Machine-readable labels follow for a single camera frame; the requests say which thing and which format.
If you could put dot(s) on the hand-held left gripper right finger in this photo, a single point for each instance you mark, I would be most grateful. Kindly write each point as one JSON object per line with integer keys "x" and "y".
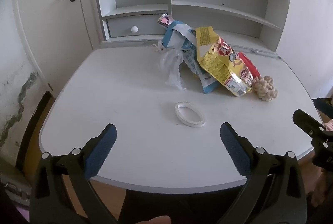
{"x": 234, "y": 148}

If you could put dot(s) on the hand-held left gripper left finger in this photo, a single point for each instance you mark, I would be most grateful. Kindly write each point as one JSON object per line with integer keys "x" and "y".
{"x": 102, "y": 151}

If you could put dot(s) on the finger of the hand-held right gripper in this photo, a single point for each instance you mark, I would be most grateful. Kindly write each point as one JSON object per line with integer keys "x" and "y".
{"x": 322, "y": 106}
{"x": 305, "y": 121}

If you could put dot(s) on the yellow snack bag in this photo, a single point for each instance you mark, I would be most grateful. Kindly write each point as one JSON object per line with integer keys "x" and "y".
{"x": 216, "y": 62}

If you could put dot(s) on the person's left hand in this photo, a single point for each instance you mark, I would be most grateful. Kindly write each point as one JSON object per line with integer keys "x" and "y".
{"x": 156, "y": 220}

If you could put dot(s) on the beige puffed snack cluster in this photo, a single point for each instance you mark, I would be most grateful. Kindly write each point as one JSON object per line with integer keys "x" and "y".
{"x": 265, "y": 88}

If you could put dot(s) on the white tape roll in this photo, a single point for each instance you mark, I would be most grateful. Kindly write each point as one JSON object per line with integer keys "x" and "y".
{"x": 177, "y": 110}

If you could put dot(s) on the red plastic packet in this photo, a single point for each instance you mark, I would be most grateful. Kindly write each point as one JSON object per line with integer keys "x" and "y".
{"x": 248, "y": 63}

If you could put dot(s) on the grey case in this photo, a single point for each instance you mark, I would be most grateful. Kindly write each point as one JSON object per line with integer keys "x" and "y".
{"x": 13, "y": 177}

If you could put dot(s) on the blue and white snack bag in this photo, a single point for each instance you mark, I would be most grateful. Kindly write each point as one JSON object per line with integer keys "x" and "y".
{"x": 192, "y": 62}

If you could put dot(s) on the clear plastic bag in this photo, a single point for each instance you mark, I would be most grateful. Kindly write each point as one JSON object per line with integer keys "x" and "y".
{"x": 171, "y": 67}

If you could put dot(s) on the grey drawer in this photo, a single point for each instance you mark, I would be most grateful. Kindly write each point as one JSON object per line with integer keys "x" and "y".
{"x": 122, "y": 27}

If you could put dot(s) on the white round drawer knob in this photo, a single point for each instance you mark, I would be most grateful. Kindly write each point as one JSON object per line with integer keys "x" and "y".
{"x": 134, "y": 29}

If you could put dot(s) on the white door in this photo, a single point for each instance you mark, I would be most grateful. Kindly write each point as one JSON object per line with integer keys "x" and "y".
{"x": 52, "y": 31}

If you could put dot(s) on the small colourful packet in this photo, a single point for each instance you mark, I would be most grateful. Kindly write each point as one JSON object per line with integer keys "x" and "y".
{"x": 164, "y": 20}

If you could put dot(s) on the dark wooden frame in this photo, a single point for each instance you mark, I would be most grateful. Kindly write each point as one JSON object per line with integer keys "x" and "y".
{"x": 33, "y": 125}

